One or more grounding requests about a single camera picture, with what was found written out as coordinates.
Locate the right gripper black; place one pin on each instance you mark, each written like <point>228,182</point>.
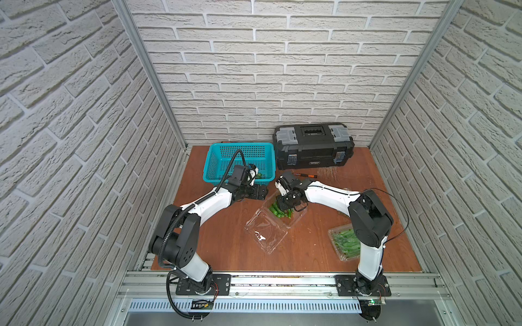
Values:
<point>281,205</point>

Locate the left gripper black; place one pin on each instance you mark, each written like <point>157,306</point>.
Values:
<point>253,191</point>

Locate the clear clamshell container with peppers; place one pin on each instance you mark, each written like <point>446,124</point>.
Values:
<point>270,225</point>

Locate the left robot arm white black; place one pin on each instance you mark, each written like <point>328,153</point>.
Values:
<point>175,239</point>

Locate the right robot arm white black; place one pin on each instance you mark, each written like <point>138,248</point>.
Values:
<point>371,221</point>

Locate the black toolbox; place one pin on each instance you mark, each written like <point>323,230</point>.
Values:
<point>301,146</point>

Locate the clear pepper container near right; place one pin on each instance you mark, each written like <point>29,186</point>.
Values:
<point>345,242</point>

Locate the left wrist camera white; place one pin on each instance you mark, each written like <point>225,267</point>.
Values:
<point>253,171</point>

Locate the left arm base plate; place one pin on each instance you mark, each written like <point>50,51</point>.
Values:
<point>189,287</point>

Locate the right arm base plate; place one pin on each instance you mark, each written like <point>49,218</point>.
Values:
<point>359,286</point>

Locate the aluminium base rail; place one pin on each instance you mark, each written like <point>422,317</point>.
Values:
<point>276,292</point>

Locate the aluminium frame post left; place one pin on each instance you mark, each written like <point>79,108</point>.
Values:
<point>132,31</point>

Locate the aluminium frame post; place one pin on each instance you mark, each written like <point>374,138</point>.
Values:
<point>132,31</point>
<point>435,37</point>

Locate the aluminium frame post right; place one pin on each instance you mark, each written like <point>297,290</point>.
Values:
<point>435,37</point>

